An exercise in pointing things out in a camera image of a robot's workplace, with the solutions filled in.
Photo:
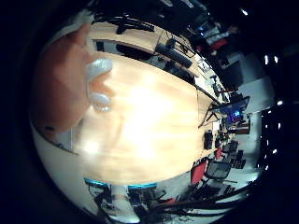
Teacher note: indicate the orange axolotl plush toy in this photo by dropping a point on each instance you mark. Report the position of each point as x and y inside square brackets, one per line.
[62, 84]

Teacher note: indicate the grey plastic container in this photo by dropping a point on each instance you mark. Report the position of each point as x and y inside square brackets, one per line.
[64, 140]

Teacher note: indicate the black monitor stand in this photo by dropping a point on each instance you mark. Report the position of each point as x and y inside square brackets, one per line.
[210, 117]

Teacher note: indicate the long black bar device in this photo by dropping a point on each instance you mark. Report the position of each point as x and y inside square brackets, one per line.
[174, 54]

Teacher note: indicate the black device on table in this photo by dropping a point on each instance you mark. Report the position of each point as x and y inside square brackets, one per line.
[208, 140]

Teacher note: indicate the blue lit strip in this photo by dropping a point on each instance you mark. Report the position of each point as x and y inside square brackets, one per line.
[142, 186]
[96, 183]

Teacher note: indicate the large red chair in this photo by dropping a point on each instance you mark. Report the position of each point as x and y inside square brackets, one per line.
[198, 171]

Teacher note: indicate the small red chair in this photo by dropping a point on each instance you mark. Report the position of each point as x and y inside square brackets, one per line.
[219, 153]

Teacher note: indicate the blue screen monitor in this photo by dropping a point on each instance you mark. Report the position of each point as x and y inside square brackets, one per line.
[232, 107]

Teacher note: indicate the black mesh office chair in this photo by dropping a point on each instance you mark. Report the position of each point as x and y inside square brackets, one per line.
[218, 170]

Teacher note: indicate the white table leg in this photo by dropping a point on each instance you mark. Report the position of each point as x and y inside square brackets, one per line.
[123, 202]

